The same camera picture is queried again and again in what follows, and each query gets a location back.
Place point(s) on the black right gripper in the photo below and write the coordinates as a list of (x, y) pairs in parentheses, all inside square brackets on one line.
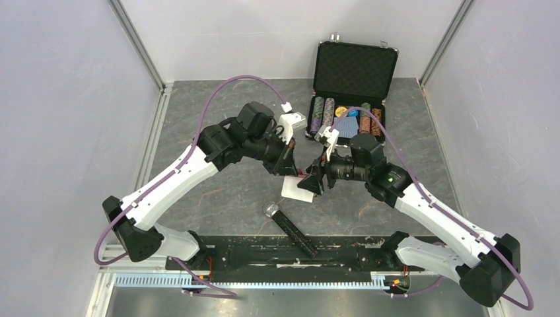
[(317, 170)]

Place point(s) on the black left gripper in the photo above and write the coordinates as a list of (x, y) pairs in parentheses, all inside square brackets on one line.
[(285, 164)]

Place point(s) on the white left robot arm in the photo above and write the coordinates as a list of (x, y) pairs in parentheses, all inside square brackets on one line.
[(254, 133)]

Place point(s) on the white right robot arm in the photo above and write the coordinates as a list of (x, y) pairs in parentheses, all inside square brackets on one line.
[(483, 264)]

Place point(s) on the blue playing card deck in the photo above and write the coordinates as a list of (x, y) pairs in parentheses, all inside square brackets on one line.
[(347, 126)]

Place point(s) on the black microphone with silver grille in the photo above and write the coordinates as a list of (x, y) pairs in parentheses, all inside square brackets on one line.
[(299, 239)]

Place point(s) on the yellow dealer button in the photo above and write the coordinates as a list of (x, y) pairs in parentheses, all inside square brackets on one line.
[(339, 111)]

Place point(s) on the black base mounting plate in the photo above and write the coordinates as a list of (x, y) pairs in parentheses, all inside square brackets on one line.
[(277, 259)]

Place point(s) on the black poker chip case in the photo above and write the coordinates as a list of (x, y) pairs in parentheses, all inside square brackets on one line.
[(356, 76)]

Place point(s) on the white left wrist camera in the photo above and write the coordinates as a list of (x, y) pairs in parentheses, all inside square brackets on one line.
[(290, 122)]

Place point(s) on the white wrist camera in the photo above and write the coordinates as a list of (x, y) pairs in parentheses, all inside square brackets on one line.
[(328, 137), (290, 122)]

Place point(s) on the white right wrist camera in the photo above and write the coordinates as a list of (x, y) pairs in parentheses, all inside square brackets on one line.
[(328, 137)]

